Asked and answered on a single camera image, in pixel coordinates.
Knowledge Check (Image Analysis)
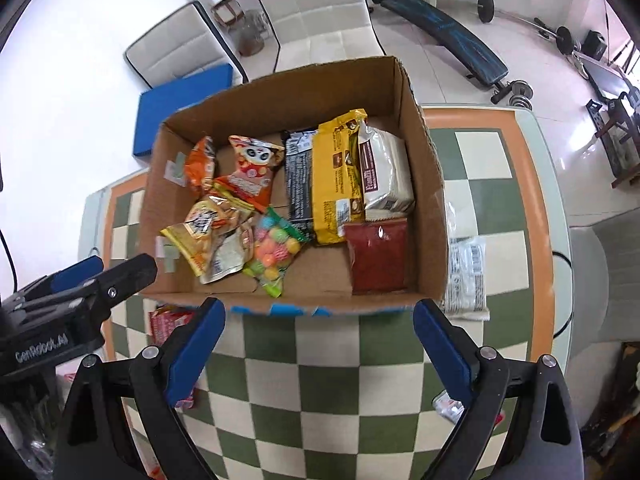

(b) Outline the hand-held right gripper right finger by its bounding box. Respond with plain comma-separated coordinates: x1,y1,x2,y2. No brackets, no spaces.
413,298,586,480

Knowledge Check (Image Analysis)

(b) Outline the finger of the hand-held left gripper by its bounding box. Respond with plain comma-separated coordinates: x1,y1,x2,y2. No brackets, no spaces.
10,256,104,306
65,254,158,328

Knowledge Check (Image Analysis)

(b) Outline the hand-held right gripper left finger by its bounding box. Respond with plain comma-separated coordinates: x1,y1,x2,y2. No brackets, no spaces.
52,297,227,480

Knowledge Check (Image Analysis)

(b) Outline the yellow fried snack bag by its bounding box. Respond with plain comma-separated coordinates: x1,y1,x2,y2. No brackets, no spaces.
160,195,256,278

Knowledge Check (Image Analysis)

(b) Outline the clear white pouch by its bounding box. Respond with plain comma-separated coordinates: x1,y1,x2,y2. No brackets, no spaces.
200,227,256,285

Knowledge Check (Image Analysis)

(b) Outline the dark red snack packet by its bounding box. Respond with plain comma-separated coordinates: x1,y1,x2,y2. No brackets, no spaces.
342,217,408,295

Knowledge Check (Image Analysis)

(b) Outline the colourful candy ball bag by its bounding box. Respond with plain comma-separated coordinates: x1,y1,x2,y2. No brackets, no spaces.
242,207,308,298

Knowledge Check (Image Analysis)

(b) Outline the orange snack packet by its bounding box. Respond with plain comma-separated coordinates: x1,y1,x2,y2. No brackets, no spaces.
184,136,218,196

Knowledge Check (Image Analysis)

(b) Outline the cardboard box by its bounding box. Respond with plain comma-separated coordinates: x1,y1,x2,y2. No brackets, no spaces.
139,55,449,317

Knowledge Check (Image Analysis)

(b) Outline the large red panda packet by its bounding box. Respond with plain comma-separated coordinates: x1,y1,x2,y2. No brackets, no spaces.
215,135,286,206

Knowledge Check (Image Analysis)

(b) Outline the white snack packet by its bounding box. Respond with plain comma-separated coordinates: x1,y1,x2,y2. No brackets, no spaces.
357,122,416,221

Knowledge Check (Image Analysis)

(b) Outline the black snack packet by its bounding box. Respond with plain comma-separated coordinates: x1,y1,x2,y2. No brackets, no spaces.
282,129,321,241

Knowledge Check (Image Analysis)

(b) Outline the yellow snack packet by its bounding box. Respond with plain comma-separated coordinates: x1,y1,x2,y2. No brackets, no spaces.
312,108,368,246

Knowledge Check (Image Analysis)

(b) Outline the white red sauce packet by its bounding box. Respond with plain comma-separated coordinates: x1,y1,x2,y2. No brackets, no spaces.
432,390,503,428

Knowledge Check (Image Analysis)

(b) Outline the clear white printed packet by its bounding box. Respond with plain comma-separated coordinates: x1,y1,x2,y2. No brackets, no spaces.
440,235,491,321

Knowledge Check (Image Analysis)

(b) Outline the grey plastic chair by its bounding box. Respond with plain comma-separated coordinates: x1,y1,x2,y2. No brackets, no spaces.
565,220,640,356

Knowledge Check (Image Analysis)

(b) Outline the blue seat cushion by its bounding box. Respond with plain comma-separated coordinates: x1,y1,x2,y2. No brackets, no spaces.
132,64,236,158

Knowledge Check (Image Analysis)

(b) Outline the small dumbbell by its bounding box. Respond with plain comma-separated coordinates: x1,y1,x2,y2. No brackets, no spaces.
505,80,533,108

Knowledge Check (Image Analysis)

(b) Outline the glass jar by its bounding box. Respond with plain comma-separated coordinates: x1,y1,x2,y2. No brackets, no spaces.
237,10,268,56

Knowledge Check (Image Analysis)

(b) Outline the dark wooden chair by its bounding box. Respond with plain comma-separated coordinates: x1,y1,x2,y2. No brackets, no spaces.
585,87,640,191

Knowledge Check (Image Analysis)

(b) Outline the small wooden stool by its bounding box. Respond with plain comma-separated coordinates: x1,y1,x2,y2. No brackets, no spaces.
210,0,241,26

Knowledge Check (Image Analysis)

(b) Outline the black blue sit-up bench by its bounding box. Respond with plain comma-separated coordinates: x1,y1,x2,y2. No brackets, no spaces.
371,0,511,106

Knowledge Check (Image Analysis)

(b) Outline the black flat screen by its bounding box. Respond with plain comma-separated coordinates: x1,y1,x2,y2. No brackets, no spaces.
582,55,633,101

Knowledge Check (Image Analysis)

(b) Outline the white padded chair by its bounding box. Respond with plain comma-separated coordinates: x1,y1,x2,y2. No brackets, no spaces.
247,0,388,73

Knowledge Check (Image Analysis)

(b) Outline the black speaker box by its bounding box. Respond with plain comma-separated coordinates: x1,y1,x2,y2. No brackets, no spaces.
582,31,608,60

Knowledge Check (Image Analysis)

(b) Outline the curl bar with plates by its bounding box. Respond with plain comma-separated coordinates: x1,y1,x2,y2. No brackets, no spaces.
477,0,581,56

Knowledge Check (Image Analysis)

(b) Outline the white chair with black frame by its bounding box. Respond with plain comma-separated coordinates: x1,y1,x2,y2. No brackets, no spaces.
124,1,250,88

